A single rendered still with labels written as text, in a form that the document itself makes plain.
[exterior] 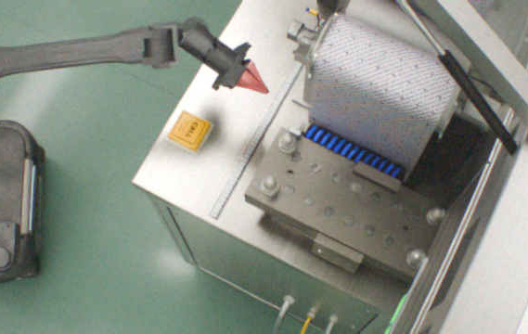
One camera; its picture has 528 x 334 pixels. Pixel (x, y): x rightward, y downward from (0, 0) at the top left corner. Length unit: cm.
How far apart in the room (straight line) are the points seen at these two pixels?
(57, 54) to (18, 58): 8
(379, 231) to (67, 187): 145
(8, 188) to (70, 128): 41
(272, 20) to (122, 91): 108
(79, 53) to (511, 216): 90
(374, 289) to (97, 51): 74
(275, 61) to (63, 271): 120
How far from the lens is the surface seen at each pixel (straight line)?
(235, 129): 166
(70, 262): 259
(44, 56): 145
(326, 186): 148
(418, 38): 141
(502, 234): 85
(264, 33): 176
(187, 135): 164
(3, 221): 244
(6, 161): 249
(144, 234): 255
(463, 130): 149
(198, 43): 144
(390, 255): 146
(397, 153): 147
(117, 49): 144
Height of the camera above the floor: 244
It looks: 72 degrees down
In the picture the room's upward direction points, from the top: 3 degrees counter-clockwise
